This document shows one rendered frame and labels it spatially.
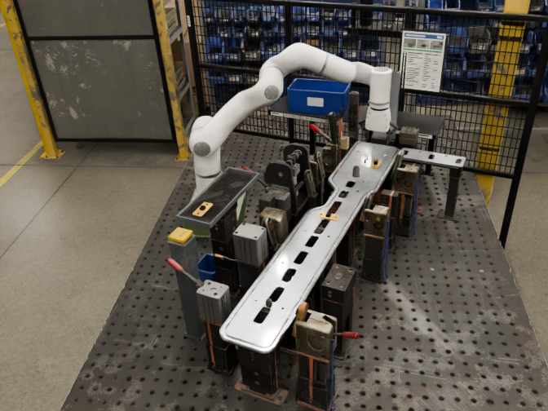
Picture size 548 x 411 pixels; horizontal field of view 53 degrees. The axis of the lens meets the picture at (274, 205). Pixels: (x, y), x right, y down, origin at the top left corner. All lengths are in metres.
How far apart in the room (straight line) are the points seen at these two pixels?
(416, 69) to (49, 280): 2.52
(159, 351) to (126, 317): 0.24
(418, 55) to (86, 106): 2.98
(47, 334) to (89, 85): 2.23
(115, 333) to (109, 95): 2.90
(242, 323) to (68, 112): 3.59
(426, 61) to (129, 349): 1.89
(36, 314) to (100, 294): 0.37
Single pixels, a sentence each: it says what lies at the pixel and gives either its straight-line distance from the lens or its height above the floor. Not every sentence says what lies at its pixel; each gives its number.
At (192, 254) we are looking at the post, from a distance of 1.86.
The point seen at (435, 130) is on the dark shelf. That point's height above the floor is 1.03.
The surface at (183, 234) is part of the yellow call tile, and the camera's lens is 1.82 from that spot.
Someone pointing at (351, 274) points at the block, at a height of 1.03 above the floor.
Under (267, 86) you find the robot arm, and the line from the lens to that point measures 2.18.
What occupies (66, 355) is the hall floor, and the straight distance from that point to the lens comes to 3.21.
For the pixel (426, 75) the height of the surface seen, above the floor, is 1.23.
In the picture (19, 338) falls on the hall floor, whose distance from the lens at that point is 3.42.
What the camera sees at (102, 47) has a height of 0.97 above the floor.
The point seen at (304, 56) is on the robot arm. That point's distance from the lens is 2.21.
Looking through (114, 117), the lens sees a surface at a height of 0.38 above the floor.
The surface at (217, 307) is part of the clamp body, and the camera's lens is 1.74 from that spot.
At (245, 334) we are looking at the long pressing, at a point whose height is 1.00.
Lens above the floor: 2.20
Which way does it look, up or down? 33 degrees down
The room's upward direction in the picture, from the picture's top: 3 degrees counter-clockwise
